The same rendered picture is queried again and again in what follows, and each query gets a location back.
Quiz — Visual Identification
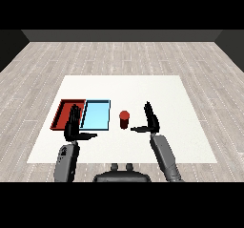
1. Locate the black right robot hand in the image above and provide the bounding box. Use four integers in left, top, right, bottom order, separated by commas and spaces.
130, 101, 161, 135

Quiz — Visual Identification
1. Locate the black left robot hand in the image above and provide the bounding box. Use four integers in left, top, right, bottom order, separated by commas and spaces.
63, 104, 98, 144

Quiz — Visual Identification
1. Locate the red shallow open box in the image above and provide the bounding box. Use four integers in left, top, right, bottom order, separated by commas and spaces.
50, 98, 87, 132

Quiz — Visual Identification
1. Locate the light blue shallow open box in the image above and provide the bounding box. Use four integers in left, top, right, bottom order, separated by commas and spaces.
78, 99, 112, 132

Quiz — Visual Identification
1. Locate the small red can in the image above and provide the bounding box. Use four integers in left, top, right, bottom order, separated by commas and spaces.
118, 110, 131, 130

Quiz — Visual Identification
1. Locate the dark grey robot body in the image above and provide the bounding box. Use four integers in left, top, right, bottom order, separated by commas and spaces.
92, 163, 153, 183

